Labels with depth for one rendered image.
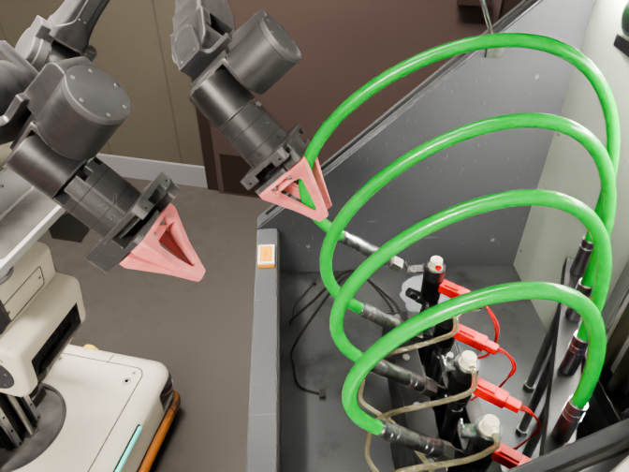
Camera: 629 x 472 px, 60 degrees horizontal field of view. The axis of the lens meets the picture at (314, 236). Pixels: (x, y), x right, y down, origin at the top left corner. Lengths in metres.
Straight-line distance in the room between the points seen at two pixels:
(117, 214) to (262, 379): 0.39
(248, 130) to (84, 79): 0.19
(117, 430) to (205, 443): 0.36
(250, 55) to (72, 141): 0.20
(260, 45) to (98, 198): 0.22
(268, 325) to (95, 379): 0.96
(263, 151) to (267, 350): 0.36
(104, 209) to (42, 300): 0.74
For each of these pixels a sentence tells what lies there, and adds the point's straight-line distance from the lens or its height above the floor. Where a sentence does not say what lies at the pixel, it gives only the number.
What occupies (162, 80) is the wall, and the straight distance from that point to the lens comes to 2.73.
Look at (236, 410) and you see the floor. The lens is 1.94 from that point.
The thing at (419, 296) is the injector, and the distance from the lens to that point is 0.78.
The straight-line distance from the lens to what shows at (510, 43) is 0.60.
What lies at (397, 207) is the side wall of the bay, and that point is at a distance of 1.07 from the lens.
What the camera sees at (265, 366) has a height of 0.95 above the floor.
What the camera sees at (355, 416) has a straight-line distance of 0.54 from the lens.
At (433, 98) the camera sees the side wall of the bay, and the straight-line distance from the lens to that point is 0.96.
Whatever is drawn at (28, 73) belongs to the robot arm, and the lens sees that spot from 0.58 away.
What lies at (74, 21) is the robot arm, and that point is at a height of 1.32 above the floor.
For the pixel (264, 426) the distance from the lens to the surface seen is 0.78.
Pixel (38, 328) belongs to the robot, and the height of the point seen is 0.79.
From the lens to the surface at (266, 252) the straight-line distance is 1.00.
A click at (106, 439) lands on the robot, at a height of 0.28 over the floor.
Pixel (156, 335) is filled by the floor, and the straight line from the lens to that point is 2.20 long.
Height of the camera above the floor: 1.62
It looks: 39 degrees down
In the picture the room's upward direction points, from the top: straight up
